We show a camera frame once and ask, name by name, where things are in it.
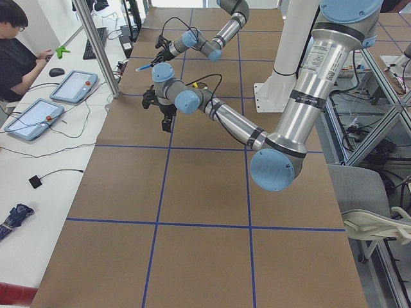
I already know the black mesh pen holder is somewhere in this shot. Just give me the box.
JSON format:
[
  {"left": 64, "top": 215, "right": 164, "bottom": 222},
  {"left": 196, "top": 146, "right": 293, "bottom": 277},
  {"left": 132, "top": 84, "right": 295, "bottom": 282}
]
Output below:
[{"left": 193, "top": 81, "right": 211, "bottom": 94}]

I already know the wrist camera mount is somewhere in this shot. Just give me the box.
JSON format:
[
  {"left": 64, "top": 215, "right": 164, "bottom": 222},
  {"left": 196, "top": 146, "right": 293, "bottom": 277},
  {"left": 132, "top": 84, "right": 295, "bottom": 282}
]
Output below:
[
  {"left": 142, "top": 85, "right": 159, "bottom": 109},
  {"left": 155, "top": 35, "right": 170, "bottom": 49}
]

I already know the black keyboard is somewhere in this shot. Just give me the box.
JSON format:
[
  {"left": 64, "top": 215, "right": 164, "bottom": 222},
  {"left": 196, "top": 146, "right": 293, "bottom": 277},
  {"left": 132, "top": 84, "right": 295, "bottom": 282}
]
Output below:
[{"left": 82, "top": 27, "right": 109, "bottom": 60}]

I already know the grey office chair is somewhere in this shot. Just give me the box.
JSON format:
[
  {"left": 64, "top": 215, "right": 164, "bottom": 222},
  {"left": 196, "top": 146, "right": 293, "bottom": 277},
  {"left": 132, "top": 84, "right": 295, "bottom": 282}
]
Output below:
[{"left": 328, "top": 164, "right": 410, "bottom": 244}]

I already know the black computer mouse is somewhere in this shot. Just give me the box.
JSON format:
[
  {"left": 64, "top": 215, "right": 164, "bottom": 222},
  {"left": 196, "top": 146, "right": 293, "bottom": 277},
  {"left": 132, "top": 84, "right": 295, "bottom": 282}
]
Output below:
[{"left": 49, "top": 67, "right": 65, "bottom": 77}]

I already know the small black square device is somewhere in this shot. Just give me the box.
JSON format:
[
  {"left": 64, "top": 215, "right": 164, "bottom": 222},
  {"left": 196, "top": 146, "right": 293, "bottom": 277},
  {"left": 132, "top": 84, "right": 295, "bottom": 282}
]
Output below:
[{"left": 28, "top": 175, "right": 42, "bottom": 189}]

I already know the seated person black shirt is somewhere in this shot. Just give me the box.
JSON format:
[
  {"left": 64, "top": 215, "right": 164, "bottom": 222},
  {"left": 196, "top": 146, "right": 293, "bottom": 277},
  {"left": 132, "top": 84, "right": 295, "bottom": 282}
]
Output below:
[{"left": 0, "top": 0, "right": 51, "bottom": 102}]

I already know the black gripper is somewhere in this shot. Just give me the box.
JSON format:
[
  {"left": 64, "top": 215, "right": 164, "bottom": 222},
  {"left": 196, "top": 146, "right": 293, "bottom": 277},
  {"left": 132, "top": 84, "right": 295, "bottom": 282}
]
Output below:
[
  {"left": 159, "top": 104, "right": 176, "bottom": 132},
  {"left": 155, "top": 47, "right": 173, "bottom": 63}
]

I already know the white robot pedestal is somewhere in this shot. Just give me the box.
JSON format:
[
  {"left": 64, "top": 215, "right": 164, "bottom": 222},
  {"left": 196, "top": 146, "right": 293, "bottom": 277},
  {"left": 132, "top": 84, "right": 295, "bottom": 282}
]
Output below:
[{"left": 254, "top": 0, "right": 319, "bottom": 113}]

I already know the blue marker pen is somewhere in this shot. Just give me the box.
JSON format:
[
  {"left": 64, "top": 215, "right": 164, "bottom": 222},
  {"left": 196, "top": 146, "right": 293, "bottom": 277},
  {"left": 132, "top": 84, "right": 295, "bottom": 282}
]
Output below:
[{"left": 135, "top": 64, "right": 155, "bottom": 72}]

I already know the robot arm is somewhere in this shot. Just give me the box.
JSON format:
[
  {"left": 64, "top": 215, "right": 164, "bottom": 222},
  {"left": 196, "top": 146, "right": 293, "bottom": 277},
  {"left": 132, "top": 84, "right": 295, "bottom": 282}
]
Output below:
[
  {"left": 150, "top": 1, "right": 382, "bottom": 191},
  {"left": 150, "top": 0, "right": 249, "bottom": 67}
]

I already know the near teach pendant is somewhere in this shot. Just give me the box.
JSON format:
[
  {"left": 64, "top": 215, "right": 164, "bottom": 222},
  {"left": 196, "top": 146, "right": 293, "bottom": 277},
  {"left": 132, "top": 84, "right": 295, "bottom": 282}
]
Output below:
[{"left": 4, "top": 99, "right": 65, "bottom": 141}]

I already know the blue folded umbrella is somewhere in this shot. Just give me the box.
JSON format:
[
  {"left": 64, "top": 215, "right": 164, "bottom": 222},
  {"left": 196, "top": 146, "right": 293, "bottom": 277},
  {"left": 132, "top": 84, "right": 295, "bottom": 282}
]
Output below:
[{"left": 1, "top": 203, "right": 35, "bottom": 240}]

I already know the far teach pendant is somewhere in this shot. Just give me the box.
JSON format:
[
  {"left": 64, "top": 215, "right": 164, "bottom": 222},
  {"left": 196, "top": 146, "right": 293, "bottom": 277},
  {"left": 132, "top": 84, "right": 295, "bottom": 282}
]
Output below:
[{"left": 49, "top": 70, "right": 98, "bottom": 104}]

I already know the aluminium frame post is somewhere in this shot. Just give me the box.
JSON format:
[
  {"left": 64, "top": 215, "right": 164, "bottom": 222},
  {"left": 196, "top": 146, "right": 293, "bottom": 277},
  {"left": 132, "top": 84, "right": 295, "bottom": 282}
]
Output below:
[{"left": 73, "top": 0, "right": 120, "bottom": 98}]

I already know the green plastic tool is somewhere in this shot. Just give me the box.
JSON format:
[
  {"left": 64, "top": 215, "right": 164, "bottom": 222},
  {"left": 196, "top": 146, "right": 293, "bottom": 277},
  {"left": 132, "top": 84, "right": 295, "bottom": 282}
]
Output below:
[{"left": 56, "top": 45, "right": 71, "bottom": 59}]

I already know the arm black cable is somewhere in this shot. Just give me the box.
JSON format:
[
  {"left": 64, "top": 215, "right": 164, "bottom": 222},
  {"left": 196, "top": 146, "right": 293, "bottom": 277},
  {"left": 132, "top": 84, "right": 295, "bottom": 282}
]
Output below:
[
  {"left": 159, "top": 17, "right": 203, "bottom": 42},
  {"left": 186, "top": 74, "right": 258, "bottom": 148}
]

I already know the teach pendant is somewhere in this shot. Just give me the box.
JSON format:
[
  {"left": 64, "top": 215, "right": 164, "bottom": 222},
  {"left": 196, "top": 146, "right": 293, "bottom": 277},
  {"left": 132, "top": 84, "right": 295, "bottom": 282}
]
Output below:
[
  {"left": 49, "top": 70, "right": 98, "bottom": 104},
  {"left": 4, "top": 99, "right": 65, "bottom": 141}
]

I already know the brown table mat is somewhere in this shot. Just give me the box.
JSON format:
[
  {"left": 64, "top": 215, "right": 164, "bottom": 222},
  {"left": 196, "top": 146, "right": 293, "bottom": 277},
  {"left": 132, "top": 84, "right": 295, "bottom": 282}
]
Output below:
[{"left": 33, "top": 7, "right": 367, "bottom": 307}]

